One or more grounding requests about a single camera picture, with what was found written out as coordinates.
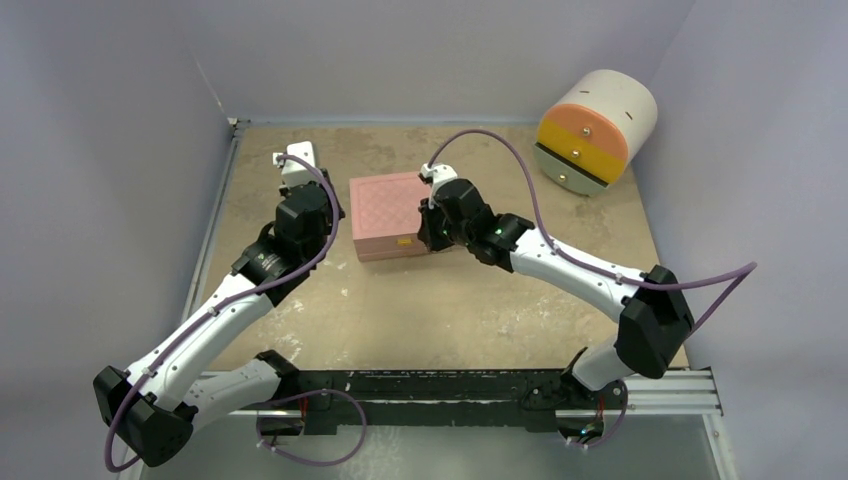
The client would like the pink jewelry box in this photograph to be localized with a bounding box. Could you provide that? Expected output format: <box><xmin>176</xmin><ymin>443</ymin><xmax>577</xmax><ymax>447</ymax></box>
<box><xmin>349</xmin><ymin>172</ymin><xmax>430</xmax><ymax>262</ymax></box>

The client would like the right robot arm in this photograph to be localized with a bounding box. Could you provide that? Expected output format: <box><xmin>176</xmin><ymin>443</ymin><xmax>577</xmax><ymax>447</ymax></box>
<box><xmin>418</xmin><ymin>178</ymin><xmax>694</xmax><ymax>407</ymax></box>

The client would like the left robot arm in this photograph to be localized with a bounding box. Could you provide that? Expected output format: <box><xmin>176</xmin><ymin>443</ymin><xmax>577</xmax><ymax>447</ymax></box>
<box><xmin>93</xmin><ymin>180</ymin><xmax>343</xmax><ymax>472</ymax></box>

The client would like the round drawer organizer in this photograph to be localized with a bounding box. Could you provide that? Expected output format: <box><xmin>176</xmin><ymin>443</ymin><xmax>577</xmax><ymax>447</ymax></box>
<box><xmin>533</xmin><ymin>69</ymin><xmax>658</xmax><ymax>196</ymax></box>

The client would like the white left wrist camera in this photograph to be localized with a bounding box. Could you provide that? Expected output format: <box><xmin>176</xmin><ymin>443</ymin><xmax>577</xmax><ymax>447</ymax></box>
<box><xmin>271</xmin><ymin>141</ymin><xmax>320</xmax><ymax>197</ymax></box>

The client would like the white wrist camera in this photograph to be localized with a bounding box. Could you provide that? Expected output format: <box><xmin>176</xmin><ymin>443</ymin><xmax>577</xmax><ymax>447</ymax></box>
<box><xmin>271</xmin><ymin>141</ymin><xmax>320</xmax><ymax>197</ymax></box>
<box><xmin>419</xmin><ymin>163</ymin><xmax>459</xmax><ymax>209</ymax></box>

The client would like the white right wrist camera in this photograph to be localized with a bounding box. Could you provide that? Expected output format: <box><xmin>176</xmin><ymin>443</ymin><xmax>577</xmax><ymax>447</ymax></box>
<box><xmin>419</xmin><ymin>163</ymin><xmax>459</xmax><ymax>209</ymax></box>

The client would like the aluminium frame rail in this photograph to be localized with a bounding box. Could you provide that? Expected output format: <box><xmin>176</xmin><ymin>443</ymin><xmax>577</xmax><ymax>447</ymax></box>
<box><xmin>173</xmin><ymin>117</ymin><xmax>252</xmax><ymax>333</ymax></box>

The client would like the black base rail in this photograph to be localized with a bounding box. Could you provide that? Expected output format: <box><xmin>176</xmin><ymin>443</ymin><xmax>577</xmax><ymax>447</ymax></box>
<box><xmin>256</xmin><ymin>369</ymin><xmax>627</xmax><ymax>438</ymax></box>

